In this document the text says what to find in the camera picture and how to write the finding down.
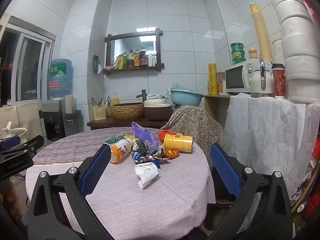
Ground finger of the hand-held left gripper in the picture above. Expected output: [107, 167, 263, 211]
[14, 134, 45, 156]
[0, 135, 22, 151]

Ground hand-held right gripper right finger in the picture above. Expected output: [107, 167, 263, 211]
[207, 142, 293, 240]

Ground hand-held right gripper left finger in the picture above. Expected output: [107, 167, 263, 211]
[25, 144, 118, 240]

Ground white orange drink bottle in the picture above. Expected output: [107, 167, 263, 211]
[109, 139, 134, 165]

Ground green drink carton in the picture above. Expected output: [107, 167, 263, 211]
[104, 134, 125, 145]

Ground blue candy wrapper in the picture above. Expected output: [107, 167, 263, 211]
[131, 149, 165, 169]

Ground white tissue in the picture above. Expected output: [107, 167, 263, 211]
[134, 162, 160, 190]

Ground small green wrapper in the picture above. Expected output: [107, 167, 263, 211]
[132, 140, 148, 155]

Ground orange snack packet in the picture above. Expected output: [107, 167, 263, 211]
[164, 148, 180, 158]

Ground purple snack bag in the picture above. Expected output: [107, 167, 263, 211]
[131, 121, 159, 152]

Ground water dispenser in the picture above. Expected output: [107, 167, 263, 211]
[39, 99, 75, 142]

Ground purple striped tablecloth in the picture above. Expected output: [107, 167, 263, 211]
[32, 127, 160, 165]

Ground dark wooden counter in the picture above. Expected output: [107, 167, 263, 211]
[87, 119, 173, 130]

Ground white cup dispenser tube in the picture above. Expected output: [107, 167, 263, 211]
[64, 95, 82, 121]

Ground yellow cylindrical snack can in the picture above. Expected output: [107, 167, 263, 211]
[163, 133, 194, 153]

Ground floral cloth cover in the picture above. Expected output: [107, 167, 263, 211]
[160, 105, 227, 165]

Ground white cloth cover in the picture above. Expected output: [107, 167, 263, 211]
[224, 94, 320, 198]

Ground cream chopstick holder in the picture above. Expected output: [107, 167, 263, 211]
[92, 104, 107, 120]

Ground light wooden cabinet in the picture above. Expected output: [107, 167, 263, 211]
[204, 94, 232, 130]

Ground wicker basket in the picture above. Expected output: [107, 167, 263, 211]
[109, 102, 145, 120]

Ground blue water jug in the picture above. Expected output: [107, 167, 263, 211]
[47, 59, 74, 100]

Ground bundle of chopsticks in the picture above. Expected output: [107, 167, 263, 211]
[92, 95, 110, 107]

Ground orange foam fruit net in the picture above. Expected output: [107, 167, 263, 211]
[158, 129, 183, 140]

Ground sliding window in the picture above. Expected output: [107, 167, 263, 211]
[0, 17, 55, 108]

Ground light blue plastic basin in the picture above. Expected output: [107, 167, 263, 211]
[170, 89, 204, 107]

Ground brown cooker with cream lid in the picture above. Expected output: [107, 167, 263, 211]
[144, 99, 173, 122]

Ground glass jar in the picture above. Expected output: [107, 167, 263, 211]
[217, 72, 226, 93]

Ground brass faucet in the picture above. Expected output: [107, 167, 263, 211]
[136, 89, 148, 103]

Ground red plastic bags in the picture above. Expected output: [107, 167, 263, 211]
[304, 192, 320, 220]

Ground yellow film roll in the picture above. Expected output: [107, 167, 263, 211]
[208, 63, 218, 95]

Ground white microwave oven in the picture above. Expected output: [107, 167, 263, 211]
[225, 59, 273, 95]

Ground cream electric kettle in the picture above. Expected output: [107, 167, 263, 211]
[250, 57, 275, 98]

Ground light blue towel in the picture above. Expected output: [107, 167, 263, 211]
[146, 84, 193, 100]

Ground red paper cup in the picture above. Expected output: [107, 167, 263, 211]
[271, 63, 286, 99]

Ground wooden framed mirror with shelf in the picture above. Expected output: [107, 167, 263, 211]
[104, 28, 165, 76]

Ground row of condiment bottles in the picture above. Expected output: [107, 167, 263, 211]
[112, 47, 157, 70]

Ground short stack of white bowls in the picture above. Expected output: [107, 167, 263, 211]
[272, 39, 285, 64]

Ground stack of yellow paper cups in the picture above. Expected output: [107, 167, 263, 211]
[249, 2, 273, 63]

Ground tall stack of white bowls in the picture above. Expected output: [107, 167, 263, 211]
[264, 0, 320, 104]

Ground green wall tissue holder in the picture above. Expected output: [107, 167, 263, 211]
[93, 54, 103, 73]

